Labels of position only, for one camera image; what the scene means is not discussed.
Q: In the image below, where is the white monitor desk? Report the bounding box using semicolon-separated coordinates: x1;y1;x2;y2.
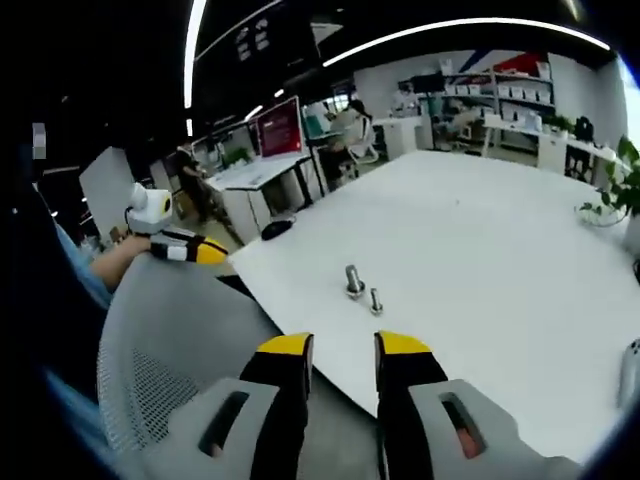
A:
205;153;315;244

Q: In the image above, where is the storage shelf with white bins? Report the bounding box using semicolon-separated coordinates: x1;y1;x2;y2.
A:
439;54;557;152

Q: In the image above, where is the small green desk plant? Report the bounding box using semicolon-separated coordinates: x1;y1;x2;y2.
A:
221;146;253;170

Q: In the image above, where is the white background desk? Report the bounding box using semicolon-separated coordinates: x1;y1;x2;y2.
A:
479;113;621;177

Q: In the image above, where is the white partition panel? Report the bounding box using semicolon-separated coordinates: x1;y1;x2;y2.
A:
78;146;137;237

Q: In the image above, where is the thick threaded steel stud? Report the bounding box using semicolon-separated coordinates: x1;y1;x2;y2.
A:
344;264;367;302

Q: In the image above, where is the black computer mouse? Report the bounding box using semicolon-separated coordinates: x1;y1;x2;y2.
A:
260;219;294;241

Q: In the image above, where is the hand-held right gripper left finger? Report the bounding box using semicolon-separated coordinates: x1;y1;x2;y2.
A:
144;332;315;480

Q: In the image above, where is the green leafy plant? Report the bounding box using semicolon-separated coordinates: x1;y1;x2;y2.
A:
578;135;640;229

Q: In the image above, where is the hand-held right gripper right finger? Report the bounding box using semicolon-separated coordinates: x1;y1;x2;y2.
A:
374;329;586;480

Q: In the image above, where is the grey mesh office chair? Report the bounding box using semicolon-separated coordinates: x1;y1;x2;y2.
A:
96;257;384;480

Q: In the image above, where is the red-screen computer monitor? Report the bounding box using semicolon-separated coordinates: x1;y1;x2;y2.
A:
254;95;305;160

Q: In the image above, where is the black office chair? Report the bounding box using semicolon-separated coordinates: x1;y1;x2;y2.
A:
564;115;596;179

